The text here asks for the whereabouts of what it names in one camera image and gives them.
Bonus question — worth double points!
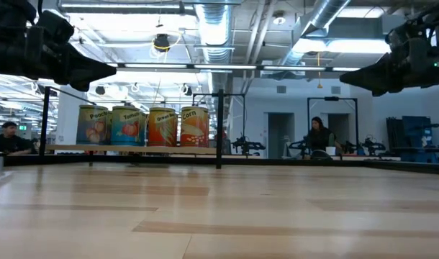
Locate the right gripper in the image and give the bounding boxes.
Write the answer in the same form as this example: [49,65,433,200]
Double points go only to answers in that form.
[340,32,439,97]

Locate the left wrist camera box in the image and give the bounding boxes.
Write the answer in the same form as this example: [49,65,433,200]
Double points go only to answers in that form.
[37,11,76,46]

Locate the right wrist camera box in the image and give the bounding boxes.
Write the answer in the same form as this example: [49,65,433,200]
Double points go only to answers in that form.
[384,21,422,55]

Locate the black office chair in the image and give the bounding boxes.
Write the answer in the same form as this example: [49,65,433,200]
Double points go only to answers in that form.
[310,149,333,160]

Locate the black aluminium rig frame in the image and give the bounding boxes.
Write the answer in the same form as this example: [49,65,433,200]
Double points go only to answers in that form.
[0,153,439,176]

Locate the peaches can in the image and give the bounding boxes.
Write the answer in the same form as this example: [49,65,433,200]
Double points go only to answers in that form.
[76,104,109,145]

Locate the black overhead camera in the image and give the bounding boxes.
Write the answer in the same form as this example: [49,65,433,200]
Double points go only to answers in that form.
[153,32,171,52]

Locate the person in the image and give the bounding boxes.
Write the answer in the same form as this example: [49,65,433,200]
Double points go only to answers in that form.
[305,116,345,154]
[0,121,36,156]

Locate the black background rig frame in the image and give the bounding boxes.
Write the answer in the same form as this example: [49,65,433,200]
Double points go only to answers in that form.
[191,92,247,145]
[307,95,359,154]

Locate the silver ventilation duct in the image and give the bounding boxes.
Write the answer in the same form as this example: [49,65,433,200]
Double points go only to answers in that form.
[276,0,352,68]
[194,0,237,65]

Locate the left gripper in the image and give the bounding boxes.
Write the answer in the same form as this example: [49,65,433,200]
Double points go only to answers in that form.
[0,27,118,92]

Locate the green beans can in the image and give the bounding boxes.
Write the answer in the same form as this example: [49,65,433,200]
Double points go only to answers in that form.
[147,106,178,147]

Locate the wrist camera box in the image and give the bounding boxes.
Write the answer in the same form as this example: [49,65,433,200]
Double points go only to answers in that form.
[384,21,422,55]
[37,11,76,46]

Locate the corn can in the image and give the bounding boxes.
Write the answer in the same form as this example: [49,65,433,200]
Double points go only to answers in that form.
[180,106,210,148]

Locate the yellow cable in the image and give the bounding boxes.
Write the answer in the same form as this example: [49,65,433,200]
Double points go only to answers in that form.
[149,30,184,58]

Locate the blue partition panel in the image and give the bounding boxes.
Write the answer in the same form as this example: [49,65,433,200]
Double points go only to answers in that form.
[401,115,433,163]

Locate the wooden shelf with black frame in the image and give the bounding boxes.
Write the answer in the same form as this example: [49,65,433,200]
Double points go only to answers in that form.
[39,85,224,170]

